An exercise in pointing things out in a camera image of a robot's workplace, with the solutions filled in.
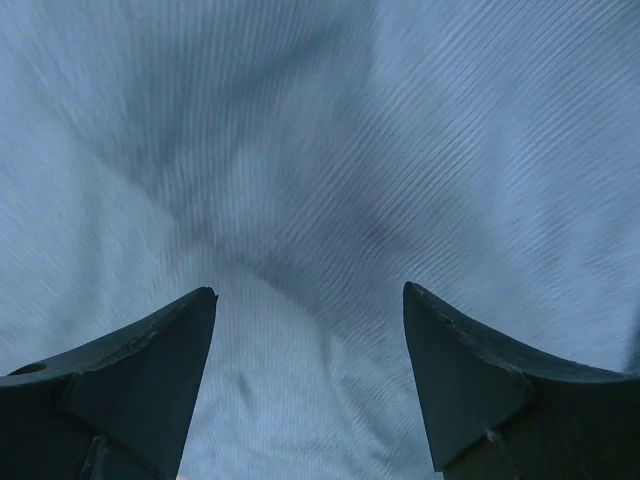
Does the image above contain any blue grey pillowcase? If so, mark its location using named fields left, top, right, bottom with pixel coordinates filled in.
left=1, top=1, right=639, bottom=479

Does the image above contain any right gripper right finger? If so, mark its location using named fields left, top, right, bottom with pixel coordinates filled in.
left=403, top=282, right=639, bottom=480

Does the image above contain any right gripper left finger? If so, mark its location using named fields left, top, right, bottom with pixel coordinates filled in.
left=1, top=287, right=217, bottom=479

